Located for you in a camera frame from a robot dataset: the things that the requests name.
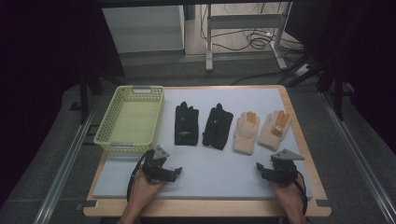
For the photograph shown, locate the person's right hand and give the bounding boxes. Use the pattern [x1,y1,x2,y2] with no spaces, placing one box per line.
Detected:
[269,174,307,216]

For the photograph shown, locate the white cabinet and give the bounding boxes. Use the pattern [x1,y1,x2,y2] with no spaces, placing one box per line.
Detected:
[102,5,186,54]

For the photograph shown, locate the white metal desk frame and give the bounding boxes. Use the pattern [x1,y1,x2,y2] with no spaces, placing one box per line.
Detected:
[205,1,294,73]

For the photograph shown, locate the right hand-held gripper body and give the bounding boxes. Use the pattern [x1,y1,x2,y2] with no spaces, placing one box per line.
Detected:
[267,148,305,188]

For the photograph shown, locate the black glove with white logo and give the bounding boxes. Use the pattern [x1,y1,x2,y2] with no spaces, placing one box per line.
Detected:
[174,101,200,147]

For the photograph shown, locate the black metal stand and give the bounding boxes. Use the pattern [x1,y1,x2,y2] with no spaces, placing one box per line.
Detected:
[78,72,126,125]
[317,55,355,122]

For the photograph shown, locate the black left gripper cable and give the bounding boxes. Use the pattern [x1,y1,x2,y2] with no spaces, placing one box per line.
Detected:
[126,151,149,202]

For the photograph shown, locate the long black floor cable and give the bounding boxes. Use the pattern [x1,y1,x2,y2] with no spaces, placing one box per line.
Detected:
[230,70,292,86]

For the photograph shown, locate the yellow-green plastic basket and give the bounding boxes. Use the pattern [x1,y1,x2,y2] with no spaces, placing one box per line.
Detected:
[93,85,165,154]

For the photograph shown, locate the white foam mat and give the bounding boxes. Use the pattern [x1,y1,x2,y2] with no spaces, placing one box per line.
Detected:
[92,88,314,200]

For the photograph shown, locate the tangle of black floor cables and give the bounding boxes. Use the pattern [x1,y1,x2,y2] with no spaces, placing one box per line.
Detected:
[199,3,305,53]

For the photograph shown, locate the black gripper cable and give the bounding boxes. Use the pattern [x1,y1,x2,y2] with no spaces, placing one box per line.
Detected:
[292,170,310,217]
[126,151,149,202]

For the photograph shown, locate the cream glove orange fingertips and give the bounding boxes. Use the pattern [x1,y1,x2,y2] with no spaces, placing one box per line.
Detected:
[233,111,261,156]

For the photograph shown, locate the metal floor rail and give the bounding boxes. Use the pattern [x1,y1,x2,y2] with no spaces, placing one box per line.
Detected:
[32,92,101,224]
[319,91,396,224]

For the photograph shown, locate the cream glove with small tag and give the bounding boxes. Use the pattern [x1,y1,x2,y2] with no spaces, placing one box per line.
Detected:
[257,109,291,152]

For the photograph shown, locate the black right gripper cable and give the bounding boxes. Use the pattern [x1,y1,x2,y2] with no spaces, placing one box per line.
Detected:
[292,170,310,217]

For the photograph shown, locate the person's left hand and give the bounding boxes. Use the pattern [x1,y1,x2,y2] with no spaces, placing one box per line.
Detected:
[128,169,166,213]

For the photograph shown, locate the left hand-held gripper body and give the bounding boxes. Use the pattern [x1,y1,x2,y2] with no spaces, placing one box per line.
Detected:
[141,144,176,183]

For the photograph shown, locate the white power strip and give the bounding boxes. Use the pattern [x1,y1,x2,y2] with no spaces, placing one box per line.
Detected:
[294,63,313,77]

